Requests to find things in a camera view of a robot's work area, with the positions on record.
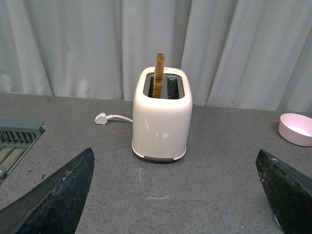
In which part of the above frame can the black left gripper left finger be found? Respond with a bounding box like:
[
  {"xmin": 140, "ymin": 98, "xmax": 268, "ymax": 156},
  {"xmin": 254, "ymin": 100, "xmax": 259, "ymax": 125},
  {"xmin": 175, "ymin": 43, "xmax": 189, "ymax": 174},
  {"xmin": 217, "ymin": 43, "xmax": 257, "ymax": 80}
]
[{"xmin": 0, "ymin": 148, "xmax": 95, "ymax": 234}]

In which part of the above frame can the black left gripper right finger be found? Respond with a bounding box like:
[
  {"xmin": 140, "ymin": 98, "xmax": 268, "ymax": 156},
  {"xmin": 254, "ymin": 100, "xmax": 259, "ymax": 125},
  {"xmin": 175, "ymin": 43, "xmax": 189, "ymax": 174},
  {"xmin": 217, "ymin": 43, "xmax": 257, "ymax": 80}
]
[{"xmin": 256, "ymin": 149, "xmax": 312, "ymax": 234}]

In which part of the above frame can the pink bowl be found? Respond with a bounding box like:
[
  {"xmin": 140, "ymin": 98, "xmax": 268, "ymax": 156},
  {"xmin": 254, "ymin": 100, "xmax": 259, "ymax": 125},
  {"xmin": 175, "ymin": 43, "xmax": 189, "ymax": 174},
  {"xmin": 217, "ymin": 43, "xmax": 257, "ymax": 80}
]
[{"xmin": 278, "ymin": 113, "xmax": 312, "ymax": 147}]

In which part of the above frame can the green dish rack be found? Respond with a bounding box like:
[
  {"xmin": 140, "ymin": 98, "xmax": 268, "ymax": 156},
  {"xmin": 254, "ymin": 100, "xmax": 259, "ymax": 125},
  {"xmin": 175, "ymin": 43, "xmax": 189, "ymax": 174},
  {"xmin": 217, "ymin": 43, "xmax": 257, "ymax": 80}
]
[{"xmin": 0, "ymin": 118, "xmax": 45, "ymax": 183}]

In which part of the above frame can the white power plug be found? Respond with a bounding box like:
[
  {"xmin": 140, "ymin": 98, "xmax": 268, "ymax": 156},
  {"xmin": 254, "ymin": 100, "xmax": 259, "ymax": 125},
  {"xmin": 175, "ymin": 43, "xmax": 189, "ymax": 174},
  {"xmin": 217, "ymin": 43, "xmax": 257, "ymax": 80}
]
[{"xmin": 94, "ymin": 113, "xmax": 108, "ymax": 125}]

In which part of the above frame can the cream white toaster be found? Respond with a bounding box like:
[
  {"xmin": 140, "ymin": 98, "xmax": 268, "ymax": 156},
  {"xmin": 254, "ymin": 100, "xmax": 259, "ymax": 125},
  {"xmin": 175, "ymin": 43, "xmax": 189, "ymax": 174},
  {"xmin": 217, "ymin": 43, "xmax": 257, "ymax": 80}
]
[{"xmin": 132, "ymin": 67, "xmax": 193, "ymax": 161}]

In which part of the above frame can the toast bread slice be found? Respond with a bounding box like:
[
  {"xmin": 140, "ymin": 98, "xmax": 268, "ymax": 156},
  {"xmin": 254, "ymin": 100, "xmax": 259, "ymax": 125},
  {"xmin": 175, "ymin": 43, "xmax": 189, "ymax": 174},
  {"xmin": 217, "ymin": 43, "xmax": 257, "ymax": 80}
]
[{"xmin": 153, "ymin": 53, "xmax": 165, "ymax": 98}]

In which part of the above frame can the white power cable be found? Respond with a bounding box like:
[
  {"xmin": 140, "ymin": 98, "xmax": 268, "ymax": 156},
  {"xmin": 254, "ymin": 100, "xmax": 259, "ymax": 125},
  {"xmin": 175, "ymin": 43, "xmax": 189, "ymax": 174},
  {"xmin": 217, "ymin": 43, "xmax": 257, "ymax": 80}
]
[{"xmin": 106, "ymin": 115, "xmax": 134, "ymax": 123}]

